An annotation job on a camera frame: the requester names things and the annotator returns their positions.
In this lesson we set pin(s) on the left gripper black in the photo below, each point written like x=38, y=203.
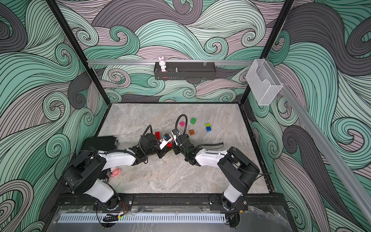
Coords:
x=164, y=152

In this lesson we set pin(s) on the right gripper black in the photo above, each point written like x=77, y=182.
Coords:
x=175, y=148

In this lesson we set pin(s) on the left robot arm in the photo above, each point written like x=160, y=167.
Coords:
x=83, y=174

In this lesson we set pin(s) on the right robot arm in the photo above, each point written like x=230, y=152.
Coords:
x=238, y=169

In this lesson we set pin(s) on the lime and blue lego stack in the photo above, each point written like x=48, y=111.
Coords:
x=208, y=127

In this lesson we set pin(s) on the pink white small toy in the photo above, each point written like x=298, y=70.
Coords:
x=115, y=172

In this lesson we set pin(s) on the black flat pad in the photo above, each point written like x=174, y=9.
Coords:
x=103, y=143

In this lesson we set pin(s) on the white rabbit figurine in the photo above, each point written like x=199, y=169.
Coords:
x=162, y=64

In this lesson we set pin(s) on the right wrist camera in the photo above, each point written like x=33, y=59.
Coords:
x=175, y=135

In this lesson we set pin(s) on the black wall shelf tray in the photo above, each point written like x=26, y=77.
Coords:
x=189, y=71

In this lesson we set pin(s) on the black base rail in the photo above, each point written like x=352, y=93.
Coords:
x=211, y=201

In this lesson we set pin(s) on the white slotted cable duct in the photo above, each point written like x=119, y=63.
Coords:
x=144, y=218

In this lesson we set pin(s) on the clear plastic wall box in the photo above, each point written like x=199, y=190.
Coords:
x=264, y=82

